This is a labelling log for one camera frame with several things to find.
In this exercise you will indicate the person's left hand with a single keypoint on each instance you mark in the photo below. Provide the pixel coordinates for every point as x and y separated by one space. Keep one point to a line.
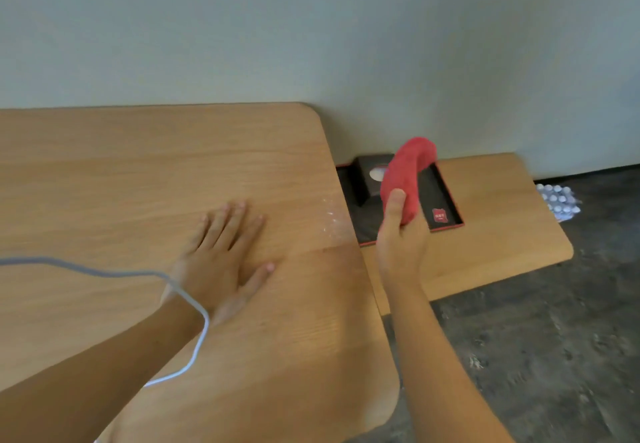
215 267

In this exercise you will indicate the person's right hand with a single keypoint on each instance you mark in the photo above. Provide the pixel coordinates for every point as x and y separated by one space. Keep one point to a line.
402 255

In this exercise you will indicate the person's left little finger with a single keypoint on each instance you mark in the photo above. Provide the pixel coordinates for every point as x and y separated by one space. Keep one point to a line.
202 232

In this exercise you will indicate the person's right thumb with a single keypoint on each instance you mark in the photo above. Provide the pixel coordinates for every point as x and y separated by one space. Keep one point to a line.
395 207

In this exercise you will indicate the person's left thumb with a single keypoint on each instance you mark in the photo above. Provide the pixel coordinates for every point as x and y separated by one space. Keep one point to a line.
257 280

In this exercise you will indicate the person's left middle finger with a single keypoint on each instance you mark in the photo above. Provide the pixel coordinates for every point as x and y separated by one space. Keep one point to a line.
236 225

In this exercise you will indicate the red cloth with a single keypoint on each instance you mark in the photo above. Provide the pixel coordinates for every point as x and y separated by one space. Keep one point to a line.
407 172

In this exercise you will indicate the person's left forearm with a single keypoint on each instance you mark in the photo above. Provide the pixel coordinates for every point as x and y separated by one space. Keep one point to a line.
90 377

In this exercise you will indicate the person's right forearm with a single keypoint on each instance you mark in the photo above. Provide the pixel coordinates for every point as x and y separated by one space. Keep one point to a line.
440 372

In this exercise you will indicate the flat black box red edge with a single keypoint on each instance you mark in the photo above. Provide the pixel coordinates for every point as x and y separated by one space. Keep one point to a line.
365 222

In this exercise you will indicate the small black box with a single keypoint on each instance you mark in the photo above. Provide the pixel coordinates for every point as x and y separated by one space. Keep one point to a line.
367 182

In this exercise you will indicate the low wooden side table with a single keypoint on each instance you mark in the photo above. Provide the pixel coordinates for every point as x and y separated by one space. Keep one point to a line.
500 227

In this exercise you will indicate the pack of white-capped bottles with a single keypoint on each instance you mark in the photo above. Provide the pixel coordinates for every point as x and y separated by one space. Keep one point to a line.
559 201

